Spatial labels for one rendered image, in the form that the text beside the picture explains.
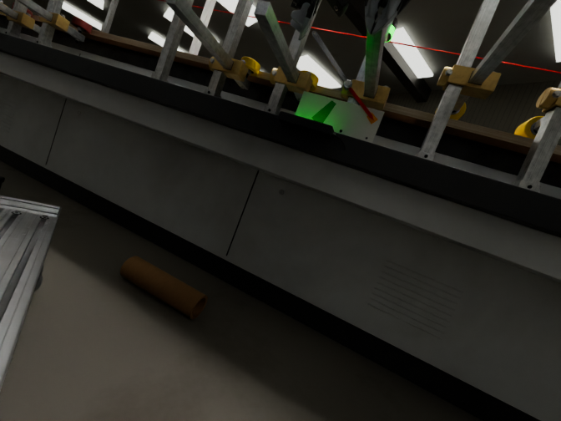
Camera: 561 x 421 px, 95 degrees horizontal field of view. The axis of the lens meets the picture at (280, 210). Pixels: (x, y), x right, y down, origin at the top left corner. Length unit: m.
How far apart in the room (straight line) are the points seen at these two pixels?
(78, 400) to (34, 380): 0.09
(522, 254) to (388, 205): 0.35
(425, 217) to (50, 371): 0.93
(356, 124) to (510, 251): 0.53
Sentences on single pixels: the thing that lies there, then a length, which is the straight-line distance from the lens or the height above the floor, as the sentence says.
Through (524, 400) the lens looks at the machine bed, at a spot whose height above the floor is 0.14.
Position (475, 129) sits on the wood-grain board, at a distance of 1.07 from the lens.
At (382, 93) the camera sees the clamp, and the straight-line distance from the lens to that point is 0.88.
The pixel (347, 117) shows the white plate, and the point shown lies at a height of 0.76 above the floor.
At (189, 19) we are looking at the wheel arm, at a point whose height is 0.81.
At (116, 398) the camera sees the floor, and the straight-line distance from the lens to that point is 0.68.
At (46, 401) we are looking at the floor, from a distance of 0.67.
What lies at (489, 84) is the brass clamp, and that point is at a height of 0.93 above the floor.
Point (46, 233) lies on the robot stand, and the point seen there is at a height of 0.23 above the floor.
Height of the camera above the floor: 0.48
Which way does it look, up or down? 4 degrees down
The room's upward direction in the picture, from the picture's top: 21 degrees clockwise
